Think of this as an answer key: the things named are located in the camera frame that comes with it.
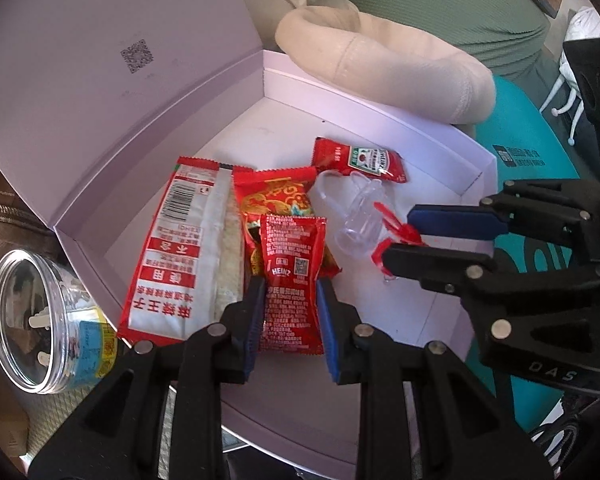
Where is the red Heinz ketchup packet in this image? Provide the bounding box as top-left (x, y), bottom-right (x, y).
top-left (260, 214), bottom-right (326, 356)

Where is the teal bubble mailer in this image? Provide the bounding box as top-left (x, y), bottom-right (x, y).
top-left (477, 76), bottom-right (579, 432)

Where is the clear plastic jar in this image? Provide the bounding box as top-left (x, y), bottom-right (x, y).
top-left (0, 249), bottom-right (118, 394)

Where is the clear plastic item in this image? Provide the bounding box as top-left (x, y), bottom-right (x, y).
top-left (310, 170), bottom-right (386, 259)

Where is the red white seasoning packet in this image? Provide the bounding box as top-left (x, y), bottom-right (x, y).
top-left (117, 156), bottom-right (250, 346)

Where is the ketchup packet with tomato label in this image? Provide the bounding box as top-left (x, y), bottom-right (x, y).
top-left (312, 138), bottom-right (407, 183)

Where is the red gold snack in box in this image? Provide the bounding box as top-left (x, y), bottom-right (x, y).
top-left (234, 166), bottom-right (317, 275)

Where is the beige cap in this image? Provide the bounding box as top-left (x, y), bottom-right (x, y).
top-left (275, 6), bottom-right (495, 125)

